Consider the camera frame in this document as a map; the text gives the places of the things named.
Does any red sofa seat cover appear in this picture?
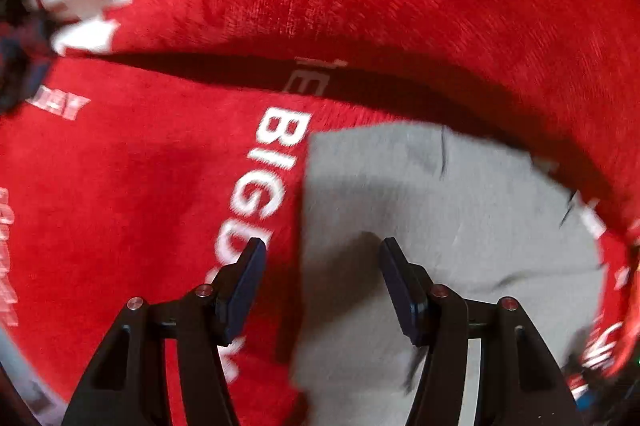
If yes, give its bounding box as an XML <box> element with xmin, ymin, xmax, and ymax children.
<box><xmin>1</xmin><ymin>56</ymin><xmax>639</xmax><ymax>425</ymax></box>

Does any dark patterned clothes pile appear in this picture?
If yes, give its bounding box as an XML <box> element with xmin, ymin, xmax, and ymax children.
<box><xmin>0</xmin><ymin>13</ymin><xmax>54</xmax><ymax>114</ymax></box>

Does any grey knit sweater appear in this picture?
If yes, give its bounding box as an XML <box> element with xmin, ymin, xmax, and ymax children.
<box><xmin>292</xmin><ymin>124</ymin><xmax>604</xmax><ymax>425</ymax></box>

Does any red sofa back cover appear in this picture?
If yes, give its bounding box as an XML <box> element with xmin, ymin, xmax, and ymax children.
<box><xmin>23</xmin><ymin>0</ymin><xmax>639</xmax><ymax>238</ymax></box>

